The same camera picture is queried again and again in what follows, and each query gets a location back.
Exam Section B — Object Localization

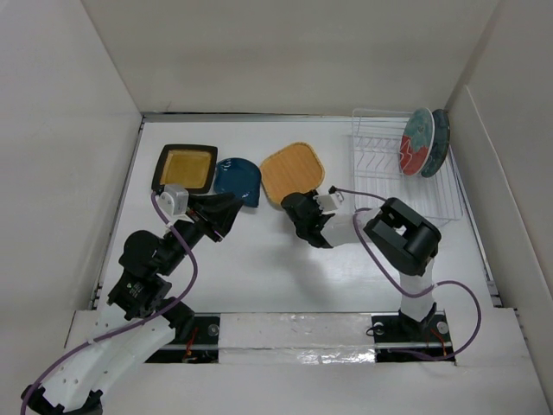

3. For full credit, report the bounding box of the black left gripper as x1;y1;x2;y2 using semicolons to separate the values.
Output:
160;191;244;274

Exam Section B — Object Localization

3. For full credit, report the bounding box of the woven bamboo square tray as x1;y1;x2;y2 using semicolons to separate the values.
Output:
259;142;325;206

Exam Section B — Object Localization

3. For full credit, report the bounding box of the dark blue heart-shaped plate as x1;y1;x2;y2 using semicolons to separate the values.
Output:
213;157;262;208

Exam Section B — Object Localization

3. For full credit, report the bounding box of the red teal round plate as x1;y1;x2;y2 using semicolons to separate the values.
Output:
399;107;435;176

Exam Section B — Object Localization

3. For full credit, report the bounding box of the teal round floral plate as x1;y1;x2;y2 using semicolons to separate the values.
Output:
421;109;450;178

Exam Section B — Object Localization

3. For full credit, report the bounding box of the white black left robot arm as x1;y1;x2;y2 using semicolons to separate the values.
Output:
20;191;243;414

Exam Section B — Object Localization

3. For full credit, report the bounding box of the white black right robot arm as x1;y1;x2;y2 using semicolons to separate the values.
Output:
281;187;442;340

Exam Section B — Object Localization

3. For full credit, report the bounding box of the black yellow square plate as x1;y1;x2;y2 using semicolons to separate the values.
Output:
151;144;218;195

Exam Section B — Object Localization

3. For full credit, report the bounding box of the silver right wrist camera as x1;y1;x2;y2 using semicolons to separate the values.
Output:
314;186;345;214

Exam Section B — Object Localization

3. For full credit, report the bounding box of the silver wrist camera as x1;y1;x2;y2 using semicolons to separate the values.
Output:
151;183;189;223
314;186;345;214

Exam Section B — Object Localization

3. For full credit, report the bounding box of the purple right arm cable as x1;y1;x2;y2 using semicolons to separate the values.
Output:
330;185;483;362

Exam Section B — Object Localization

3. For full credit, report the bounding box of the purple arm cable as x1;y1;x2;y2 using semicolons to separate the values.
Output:
19;192;200;415
330;185;483;362

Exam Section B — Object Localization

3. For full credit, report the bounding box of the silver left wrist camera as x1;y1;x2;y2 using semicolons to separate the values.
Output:
151;183;189;223

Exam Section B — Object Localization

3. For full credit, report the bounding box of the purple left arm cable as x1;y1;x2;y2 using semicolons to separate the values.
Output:
19;192;200;415

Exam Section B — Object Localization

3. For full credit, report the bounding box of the white wire dish rack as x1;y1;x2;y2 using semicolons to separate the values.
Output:
350;108;463;227

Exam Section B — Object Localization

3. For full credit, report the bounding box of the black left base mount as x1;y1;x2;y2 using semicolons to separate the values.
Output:
145;313;220;364

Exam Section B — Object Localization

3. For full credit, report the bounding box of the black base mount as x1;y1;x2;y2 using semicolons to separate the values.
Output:
365;312;454;363
145;313;220;364

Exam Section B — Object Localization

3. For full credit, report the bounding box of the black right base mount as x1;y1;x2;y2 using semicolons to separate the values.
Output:
365;312;454;363

